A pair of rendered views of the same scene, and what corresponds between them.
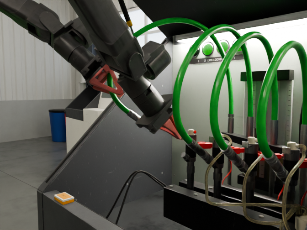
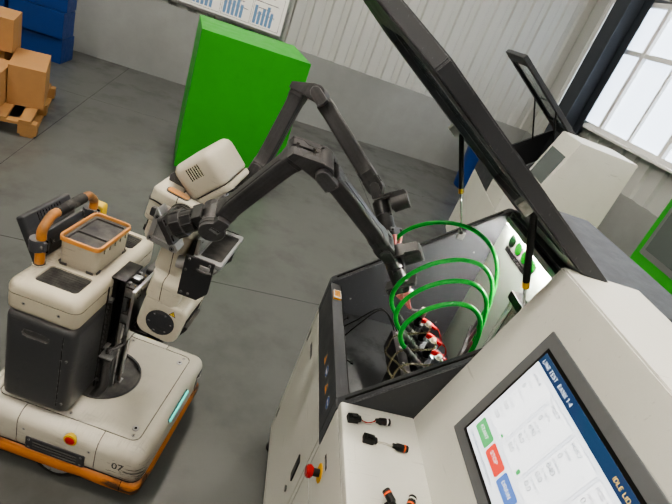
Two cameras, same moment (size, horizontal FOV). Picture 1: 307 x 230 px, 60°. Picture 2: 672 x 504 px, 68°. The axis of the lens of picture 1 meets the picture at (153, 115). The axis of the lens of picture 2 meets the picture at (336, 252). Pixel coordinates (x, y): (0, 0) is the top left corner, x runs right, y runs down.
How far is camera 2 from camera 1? 1.18 m
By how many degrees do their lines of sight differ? 38
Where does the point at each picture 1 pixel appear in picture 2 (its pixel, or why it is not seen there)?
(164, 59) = (416, 258)
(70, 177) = (353, 282)
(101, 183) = (374, 298)
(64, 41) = (378, 205)
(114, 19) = (375, 235)
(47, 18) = (373, 187)
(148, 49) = (407, 248)
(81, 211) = (337, 308)
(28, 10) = (366, 177)
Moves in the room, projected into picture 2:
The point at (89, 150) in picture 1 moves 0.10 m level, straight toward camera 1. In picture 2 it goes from (375, 273) to (365, 281)
